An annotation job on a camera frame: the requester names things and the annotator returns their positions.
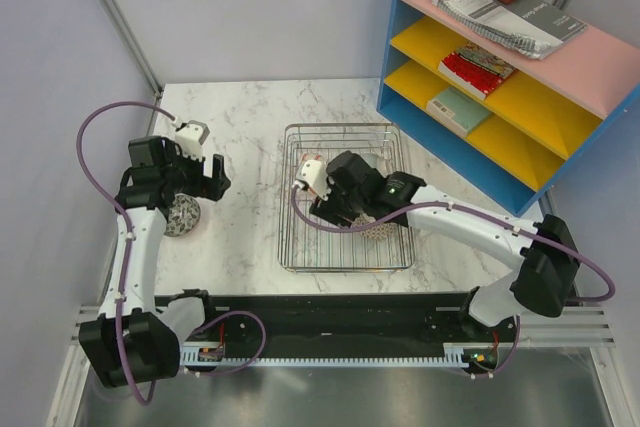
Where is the green glass bowl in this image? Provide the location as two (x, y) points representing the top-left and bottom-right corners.
(361, 153), (389, 176)

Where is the orange patterned glass bowl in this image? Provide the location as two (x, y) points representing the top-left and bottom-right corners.
(301, 153), (322, 164)

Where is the grey patterned bowl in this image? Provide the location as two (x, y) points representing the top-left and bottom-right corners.
(164, 194), (201, 238)

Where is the grey setup guide booklet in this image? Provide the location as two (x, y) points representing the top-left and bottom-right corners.
(465, 0), (588, 60)

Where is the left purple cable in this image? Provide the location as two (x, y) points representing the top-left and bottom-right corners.
(76, 100), (269, 407)

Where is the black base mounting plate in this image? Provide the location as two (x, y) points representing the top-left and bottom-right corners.
(149, 290), (584, 359)

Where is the red patterned book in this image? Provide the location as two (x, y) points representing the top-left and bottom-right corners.
(438, 42), (516, 100)

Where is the light green book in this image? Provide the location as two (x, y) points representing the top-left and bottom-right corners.
(426, 87), (491, 138)

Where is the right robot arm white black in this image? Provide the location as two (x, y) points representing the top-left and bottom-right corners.
(296, 151), (579, 341)

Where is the brown patterned bowl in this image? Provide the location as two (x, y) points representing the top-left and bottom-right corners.
(351, 214), (396, 241)

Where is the colourful wooden shelf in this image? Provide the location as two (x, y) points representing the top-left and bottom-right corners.
(377, 0), (639, 215)

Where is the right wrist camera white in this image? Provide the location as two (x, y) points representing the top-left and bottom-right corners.
(294, 158), (331, 200)

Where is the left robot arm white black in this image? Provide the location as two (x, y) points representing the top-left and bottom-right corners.
(79, 136), (231, 388)

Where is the purple cable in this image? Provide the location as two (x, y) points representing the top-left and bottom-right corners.
(76, 100), (269, 407)
(290, 184), (617, 381)

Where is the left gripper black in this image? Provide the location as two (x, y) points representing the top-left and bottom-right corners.
(160, 141), (229, 202)

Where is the light blue cable duct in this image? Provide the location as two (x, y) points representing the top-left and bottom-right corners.
(180, 342), (499, 370)

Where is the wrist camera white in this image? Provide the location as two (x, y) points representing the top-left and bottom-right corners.
(294, 158), (331, 200)
(174, 120), (210, 160)

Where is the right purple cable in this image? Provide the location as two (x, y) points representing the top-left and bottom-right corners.
(290, 184), (617, 381)

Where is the spiral bound notebook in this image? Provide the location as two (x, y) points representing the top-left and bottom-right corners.
(432, 0), (563, 60)

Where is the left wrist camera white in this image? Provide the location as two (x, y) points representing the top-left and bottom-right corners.
(174, 120), (210, 160)

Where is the aluminium frame rail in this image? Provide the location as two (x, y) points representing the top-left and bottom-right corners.
(69, 304), (616, 348)

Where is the metal wire dish rack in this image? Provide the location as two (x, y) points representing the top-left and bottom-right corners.
(277, 123), (415, 273)

